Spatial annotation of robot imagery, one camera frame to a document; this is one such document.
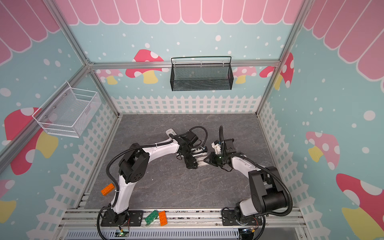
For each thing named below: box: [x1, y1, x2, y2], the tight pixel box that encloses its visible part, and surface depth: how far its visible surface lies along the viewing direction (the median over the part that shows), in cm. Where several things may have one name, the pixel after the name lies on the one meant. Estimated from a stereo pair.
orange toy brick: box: [159, 210, 168, 227], surface depth 76 cm
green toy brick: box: [144, 209, 159, 226], surface depth 76 cm
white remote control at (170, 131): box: [165, 128, 177, 138], surface depth 111 cm
